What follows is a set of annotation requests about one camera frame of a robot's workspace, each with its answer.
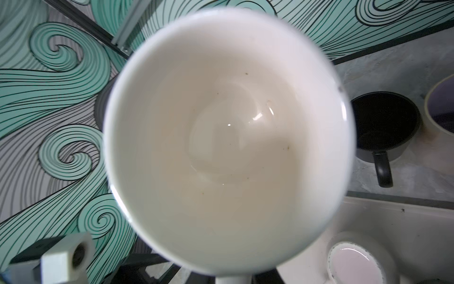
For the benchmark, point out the white ribbed mug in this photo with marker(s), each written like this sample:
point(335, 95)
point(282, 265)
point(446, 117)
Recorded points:
point(229, 142)

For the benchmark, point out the black mug white base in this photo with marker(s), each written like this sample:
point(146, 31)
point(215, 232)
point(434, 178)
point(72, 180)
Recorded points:
point(386, 122)

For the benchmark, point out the light pink mug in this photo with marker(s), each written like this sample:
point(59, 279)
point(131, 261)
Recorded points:
point(354, 258)

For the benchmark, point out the beige pink ribbed mug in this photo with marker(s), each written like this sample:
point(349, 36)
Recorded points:
point(439, 106)

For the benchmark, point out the aluminium wall rail back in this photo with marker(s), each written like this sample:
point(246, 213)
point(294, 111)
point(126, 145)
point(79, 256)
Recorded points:
point(133, 16)

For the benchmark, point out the black corner frame post left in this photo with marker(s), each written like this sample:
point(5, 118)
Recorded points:
point(74, 14)

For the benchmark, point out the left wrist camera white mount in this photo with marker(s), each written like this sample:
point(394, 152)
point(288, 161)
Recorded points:
point(56, 260)

